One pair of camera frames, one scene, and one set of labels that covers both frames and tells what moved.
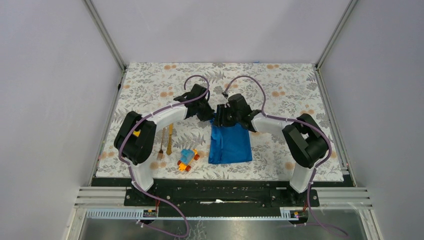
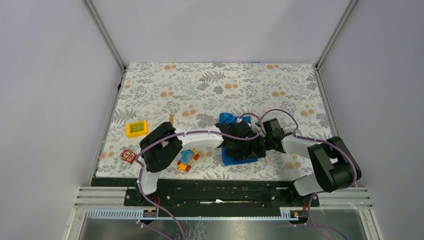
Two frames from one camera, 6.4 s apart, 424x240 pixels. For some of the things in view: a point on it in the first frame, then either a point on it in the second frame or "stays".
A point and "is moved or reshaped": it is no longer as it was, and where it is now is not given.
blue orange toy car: (186, 156) stays
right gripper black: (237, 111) -> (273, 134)
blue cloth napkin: (229, 144) is moved or reshaped
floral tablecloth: (180, 150) stays
